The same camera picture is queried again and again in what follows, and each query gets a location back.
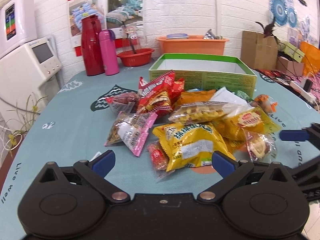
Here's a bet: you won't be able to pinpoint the clear pastry packet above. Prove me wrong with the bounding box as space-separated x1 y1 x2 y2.
244 130 278 162

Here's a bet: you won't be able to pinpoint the yellow biscuit bag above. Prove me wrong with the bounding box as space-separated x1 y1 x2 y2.
212 107 281 141

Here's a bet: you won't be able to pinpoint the large yellow snack bag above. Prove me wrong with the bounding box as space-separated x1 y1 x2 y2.
152 123 235 172

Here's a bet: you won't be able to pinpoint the pink nut snack bag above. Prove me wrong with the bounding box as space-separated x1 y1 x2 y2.
105 112 158 157

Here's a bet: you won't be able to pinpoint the small red sausage packet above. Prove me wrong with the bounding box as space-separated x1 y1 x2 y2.
147 140 169 171

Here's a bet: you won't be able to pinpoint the clear yellow puffs bag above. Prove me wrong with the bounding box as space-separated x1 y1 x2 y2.
168 101 242 125

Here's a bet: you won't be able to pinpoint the white plain snack bag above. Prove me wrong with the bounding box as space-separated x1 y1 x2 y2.
209 87 253 110

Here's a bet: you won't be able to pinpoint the red dates clear bag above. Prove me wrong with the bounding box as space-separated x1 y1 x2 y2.
105 92 140 114

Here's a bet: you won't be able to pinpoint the orange chip bag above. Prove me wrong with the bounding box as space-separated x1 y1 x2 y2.
176 89 216 105

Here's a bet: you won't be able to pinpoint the red striped chip bag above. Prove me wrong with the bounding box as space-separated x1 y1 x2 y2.
137 70 175 116

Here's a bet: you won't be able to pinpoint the orange cookie bag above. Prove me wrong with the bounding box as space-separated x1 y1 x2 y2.
249 94 278 114

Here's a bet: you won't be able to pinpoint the red snack bag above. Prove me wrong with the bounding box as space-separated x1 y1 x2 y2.
169 78 185 105

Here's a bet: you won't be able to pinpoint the teal patterned tablecloth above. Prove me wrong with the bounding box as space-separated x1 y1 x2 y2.
0 62 320 240

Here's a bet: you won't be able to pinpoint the white power strip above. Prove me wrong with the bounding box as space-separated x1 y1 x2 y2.
290 81 316 103

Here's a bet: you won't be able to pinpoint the green small box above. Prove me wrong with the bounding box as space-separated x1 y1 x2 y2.
279 41 305 63

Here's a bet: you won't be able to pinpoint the brown cardboard box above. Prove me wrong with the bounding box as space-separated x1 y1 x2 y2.
240 31 278 70

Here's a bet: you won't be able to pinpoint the green cardboard box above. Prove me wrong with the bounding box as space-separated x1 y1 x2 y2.
149 53 257 96

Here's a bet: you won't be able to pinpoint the dried black flower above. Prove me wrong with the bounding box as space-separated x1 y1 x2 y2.
255 17 279 44

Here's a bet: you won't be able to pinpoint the red plastic basin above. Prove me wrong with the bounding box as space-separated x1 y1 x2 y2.
117 48 155 67

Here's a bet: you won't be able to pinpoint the white screen appliance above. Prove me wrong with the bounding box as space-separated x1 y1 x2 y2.
1 36 62 131

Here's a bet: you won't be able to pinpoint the orange plastic tub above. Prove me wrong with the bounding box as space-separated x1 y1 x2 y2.
156 35 229 55

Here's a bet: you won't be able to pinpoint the blue paper fan decorations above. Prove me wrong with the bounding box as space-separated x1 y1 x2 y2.
268 0 310 35

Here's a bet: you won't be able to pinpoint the pink thermos bottle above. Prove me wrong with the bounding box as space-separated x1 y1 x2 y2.
99 29 119 76

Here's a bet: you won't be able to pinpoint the steel bowl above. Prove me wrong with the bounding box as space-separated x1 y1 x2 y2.
203 29 223 40

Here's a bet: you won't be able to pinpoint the clear glass pitcher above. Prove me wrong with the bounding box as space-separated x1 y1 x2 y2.
121 22 146 54

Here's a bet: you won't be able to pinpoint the red thermos jug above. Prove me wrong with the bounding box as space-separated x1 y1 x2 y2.
81 15 104 76

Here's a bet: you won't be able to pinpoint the blue lidded container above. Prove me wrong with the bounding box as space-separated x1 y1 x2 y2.
166 33 189 40

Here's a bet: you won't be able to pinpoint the white water purifier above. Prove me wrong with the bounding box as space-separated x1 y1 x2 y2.
1 0 37 57

